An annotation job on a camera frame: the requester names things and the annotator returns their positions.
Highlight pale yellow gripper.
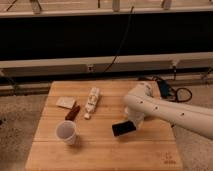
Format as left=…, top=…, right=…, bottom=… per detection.
left=125, top=107, right=145, bottom=128

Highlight black eraser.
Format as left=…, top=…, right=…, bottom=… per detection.
left=112, top=121, right=136, bottom=136

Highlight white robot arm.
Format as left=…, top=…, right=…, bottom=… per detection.
left=124, top=82, right=213, bottom=140

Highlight white tube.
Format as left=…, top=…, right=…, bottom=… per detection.
left=84, top=87, right=100, bottom=119

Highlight brown chocolate bar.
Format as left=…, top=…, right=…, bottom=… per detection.
left=65, top=105, right=80, bottom=121

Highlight beige small box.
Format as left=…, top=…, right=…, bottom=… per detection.
left=56, top=97, right=76, bottom=109

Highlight black floor cables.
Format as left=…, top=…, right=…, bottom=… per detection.
left=138, top=75, right=194, bottom=104

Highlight white shelf rail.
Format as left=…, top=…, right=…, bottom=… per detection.
left=0, top=52, right=213, bottom=77

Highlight black hanging cable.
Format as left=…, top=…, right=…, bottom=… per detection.
left=104, top=5, right=135, bottom=73

